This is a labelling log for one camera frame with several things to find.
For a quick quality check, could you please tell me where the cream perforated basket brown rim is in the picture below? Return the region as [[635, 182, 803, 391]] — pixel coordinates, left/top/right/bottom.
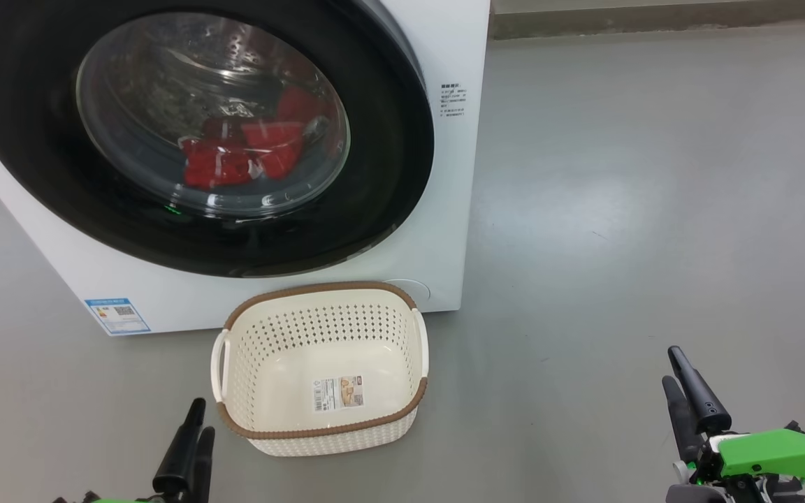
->
[[210, 281, 430, 458]]

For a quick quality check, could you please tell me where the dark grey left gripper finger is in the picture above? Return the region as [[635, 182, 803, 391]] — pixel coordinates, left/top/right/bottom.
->
[[189, 428, 216, 503], [153, 398, 206, 497]]

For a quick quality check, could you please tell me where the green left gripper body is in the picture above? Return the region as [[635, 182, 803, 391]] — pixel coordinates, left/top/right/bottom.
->
[[53, 493, 190, 503]]

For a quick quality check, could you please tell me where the stainless steel washing machine drum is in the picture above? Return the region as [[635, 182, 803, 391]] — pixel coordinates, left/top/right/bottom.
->
[[78, 13, 351, 217]]

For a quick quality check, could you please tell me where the red garment with white stripe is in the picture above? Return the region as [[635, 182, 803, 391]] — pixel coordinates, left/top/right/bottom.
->
[[180, 85, 326, 191]]

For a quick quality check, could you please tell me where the small printed text label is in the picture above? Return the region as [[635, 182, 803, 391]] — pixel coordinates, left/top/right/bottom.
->
[[440, 82, 466, 118]]

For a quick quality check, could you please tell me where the blue energy label sticker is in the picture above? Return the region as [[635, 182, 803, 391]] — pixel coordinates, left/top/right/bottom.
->
[[85, 298, 152, 336]]

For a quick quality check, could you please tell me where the round white filter cover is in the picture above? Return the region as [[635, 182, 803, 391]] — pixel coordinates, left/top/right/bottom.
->
[[382, 279, 432, 305]]

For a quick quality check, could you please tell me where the white front-load washing machine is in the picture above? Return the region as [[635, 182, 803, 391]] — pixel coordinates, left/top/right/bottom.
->
[[0, 0, 491, 337]]

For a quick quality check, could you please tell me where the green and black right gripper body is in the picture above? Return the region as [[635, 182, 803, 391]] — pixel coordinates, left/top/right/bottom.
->
[[668, 421, 805, 503]]

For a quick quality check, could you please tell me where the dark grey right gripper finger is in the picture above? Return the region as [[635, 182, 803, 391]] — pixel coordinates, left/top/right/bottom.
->
[[662, 376, 704, 465], [668, 346, 732, 434]]

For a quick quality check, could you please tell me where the paper product label sticker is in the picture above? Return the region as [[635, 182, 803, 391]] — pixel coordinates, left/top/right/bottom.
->
[[313, 375, 365, 413]]

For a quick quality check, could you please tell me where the dark washing machine door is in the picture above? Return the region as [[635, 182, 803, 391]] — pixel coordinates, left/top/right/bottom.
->
[[0, 0, 435, 279]]

